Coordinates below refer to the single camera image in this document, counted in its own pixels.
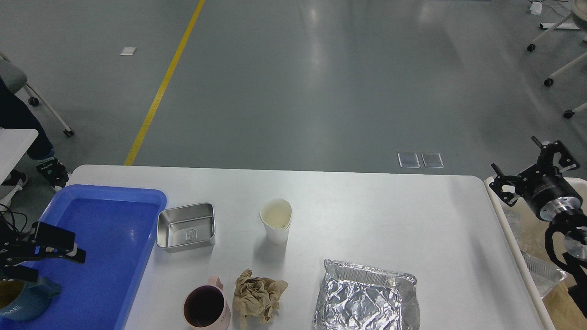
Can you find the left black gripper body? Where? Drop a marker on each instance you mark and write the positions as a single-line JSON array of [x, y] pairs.
[[14, 251]]

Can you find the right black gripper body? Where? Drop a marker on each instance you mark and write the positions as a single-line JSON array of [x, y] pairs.
[[549, 196]]

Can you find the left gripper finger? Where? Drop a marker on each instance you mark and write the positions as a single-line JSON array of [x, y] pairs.
[[76, 255], [47, 235]]

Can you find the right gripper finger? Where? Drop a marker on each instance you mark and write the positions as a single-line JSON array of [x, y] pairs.
[[553, 160], [500, 181]]

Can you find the pink mug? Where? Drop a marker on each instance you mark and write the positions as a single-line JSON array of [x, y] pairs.
[[206, 307]]

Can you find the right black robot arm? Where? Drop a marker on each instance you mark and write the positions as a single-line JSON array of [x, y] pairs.
[[565, 245]]

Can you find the blue plastic tray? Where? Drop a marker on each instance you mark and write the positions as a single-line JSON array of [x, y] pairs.
[[116, 226]]

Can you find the dark blue mug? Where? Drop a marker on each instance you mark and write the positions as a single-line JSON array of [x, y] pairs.
[[24, 301]]

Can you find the black white sneaker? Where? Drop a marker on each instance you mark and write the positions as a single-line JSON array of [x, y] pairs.
[[54, 172]]

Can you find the foil tray in bin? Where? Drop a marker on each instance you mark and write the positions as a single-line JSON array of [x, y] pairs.
[[545, 275]]

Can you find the right clear floor plate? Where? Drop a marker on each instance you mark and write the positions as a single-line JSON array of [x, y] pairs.
[[432, 160]]

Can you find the clear floor plate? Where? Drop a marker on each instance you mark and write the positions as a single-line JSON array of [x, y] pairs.
[[408, 160], [432, 160]]

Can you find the white side table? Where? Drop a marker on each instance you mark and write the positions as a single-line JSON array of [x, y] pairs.
[[13, 145]]

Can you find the left clear floor plate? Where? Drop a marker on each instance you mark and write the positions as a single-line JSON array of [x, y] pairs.
[[408, 160]]

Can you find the small steel rectangular tin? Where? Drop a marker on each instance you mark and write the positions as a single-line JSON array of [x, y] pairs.
[[187, 227]]

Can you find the beige plastic waste bin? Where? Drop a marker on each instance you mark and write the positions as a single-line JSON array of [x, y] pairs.
[[524, 232]]

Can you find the crumpled brown paper napkin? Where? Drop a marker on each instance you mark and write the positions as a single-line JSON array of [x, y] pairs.
[[257, 297]]

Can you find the aluminium foil tray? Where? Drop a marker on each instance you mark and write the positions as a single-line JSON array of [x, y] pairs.
[[357, 297]]

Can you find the white paper cup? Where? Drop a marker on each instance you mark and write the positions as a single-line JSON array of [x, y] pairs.
[[276, 216]]

